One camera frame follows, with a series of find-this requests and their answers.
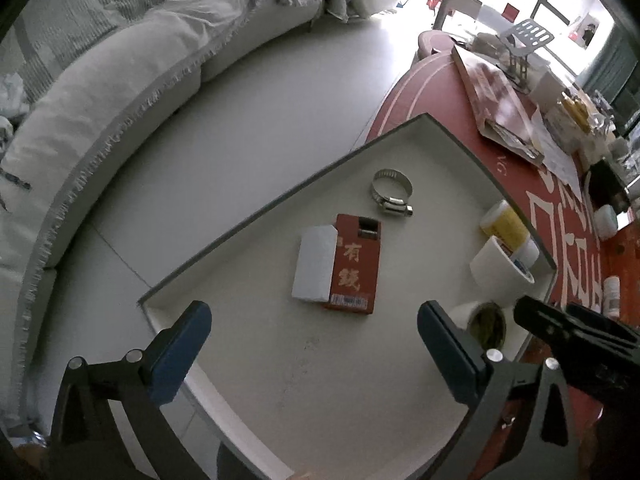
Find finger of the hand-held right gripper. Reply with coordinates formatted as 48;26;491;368
565;302;640;343
513;296;601;356

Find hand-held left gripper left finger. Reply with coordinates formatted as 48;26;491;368
45;301;212;480

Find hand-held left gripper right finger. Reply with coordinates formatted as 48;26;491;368
417;301;596;480

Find white pill bottle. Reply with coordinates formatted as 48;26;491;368
602;276;622;317

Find cream masking tape roll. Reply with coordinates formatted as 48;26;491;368
447;300;508;356

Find white rectangular block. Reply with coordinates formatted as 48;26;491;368
469;235;542;303
291;225;338;304

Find yellow bottle with white cap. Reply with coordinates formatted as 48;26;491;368
480;200;531;248

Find shallow white tray box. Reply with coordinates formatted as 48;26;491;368
137;112;558;480

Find red cigarette box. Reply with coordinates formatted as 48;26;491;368
322;213;383;315

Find large metal hose clamp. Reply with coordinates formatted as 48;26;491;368
371;167;415;217

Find white jar with teal top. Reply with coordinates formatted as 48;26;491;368
592;205;623;241

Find black open box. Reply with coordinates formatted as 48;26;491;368
585;157;633;213

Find white paper sheets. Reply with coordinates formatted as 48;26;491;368
525;110;586;201

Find round container with yellow item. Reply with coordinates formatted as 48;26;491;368
542;92;601;153

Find round red printed mat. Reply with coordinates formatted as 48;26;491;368
362;30;640;480

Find white covered sofa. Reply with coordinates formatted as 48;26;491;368
0;0;401;441

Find grey perforated metal stand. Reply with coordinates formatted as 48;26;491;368
497;19;555;93

